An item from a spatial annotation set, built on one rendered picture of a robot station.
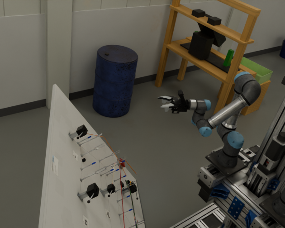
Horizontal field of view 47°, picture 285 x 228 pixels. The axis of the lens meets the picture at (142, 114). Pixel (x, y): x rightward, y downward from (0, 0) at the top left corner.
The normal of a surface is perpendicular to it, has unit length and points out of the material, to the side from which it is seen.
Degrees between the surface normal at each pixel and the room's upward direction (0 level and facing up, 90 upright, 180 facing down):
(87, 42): 90
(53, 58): 90
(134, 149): 0
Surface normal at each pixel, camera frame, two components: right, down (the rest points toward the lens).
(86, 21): 0.58, 0.55
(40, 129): 0.16, -0.80
